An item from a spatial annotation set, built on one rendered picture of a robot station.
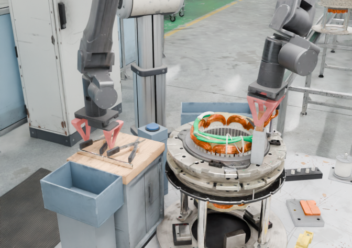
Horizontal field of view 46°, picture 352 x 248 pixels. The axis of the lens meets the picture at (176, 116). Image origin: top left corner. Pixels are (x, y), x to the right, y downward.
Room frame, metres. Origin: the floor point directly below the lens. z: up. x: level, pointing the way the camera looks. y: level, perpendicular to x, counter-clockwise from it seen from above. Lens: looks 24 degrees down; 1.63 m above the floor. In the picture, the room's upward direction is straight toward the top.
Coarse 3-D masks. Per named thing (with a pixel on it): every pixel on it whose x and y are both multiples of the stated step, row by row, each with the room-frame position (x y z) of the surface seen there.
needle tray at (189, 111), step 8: (184, 104) 1.35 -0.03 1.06; (192, 104) 1.35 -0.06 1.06; (200, 104) 1.35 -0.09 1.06; (208, 104) 1.35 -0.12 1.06; (216, 104) 1.35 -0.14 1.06; (224, 104) 1.35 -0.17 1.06; (232, 104) 1.35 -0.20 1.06; (240, 104) 1.35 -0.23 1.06; (248, 104) 1.35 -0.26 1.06; (184, 112) 1.35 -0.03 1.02; (192, 112) 1.35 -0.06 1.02; (200, 112) 1.35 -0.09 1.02; (232, 112) 1.35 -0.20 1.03; (240, 112) 1.35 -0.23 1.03; (248, 112) 1.35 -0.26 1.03; (184, 120) 1.25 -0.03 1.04; (192, 120) 1.25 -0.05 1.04
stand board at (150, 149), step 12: (120, 132) 1.11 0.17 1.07; (96, 144) 1.04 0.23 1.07; (120, 144) 1.04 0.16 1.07; (144, 144) 1.04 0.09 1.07; (156, 144) 1.04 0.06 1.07; (72, 156) 0.97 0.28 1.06; (84, 156) 0.97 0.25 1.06; (120, 156) 0.97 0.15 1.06; (144, 156) 0.97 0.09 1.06; (156, 156) 1.00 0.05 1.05; (108, 168) 0.91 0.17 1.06; (120, 168) 0.91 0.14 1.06; (144, 168) 0.95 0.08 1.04
